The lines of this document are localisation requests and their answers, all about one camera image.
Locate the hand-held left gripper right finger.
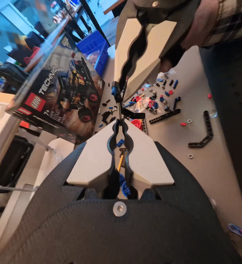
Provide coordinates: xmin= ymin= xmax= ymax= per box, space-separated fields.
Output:
xmin=123 ymin=120 xmax=175 ymax=193

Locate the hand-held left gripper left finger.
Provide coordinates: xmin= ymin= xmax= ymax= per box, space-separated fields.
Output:
xmin=66 ymin=119 xmax=117 ymax=193

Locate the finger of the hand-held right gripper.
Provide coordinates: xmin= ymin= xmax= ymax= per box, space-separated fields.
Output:
xmin=114 ymin=18 xmax=143 ymax=83
xmin=123 ymin=21 xmax=177 ymax=103

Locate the black beam piece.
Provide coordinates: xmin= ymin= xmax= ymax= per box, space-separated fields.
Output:
xmin=111 ymin=81 xmax=146 ymax=132

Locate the person's right forearm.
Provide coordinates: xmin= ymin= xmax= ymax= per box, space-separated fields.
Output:
xmin=201 ymin=0 xmax=242 ymax=48

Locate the person's right hand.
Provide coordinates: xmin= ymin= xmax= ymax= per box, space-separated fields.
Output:
xmin=160 ymin=0 xmax=220 ymax=73

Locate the blue plastic bin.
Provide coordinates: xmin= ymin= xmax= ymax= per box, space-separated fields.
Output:
xmin=76 ymin=30 xmax=110 ymax=77

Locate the blue toy wheel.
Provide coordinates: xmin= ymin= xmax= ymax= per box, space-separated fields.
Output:
xmin=119 ymin=173 xmax=132 ymax=196

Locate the black steel column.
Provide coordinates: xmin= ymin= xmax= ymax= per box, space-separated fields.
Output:
xmin=80 ymin=0 xmax=111 ymax=47

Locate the red toy wheel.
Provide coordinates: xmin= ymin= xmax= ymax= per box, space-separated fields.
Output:
xmin=131 ymin=119 xmax=143 ymax=131

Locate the long black holed beam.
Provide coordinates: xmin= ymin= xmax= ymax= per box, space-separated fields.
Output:
xmin=149 ymin=109 xmax=181 ymax=125

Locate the clear bag of small pieces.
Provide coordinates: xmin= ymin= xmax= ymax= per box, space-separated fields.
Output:
xmin=125 ymin=69 xmax=176 ymax=116

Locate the black bent beam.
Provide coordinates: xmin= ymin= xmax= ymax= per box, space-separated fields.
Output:
xmin=188 ymin=110 xmax=214 ymax=148

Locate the dark printed toy box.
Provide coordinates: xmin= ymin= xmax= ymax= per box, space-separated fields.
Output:
xmin=5 ymin=31 xmax=106 ymax=145

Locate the black backpack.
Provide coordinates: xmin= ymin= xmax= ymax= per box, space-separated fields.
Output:
xmin=0 ymin=62 xmax=28 ymax=83

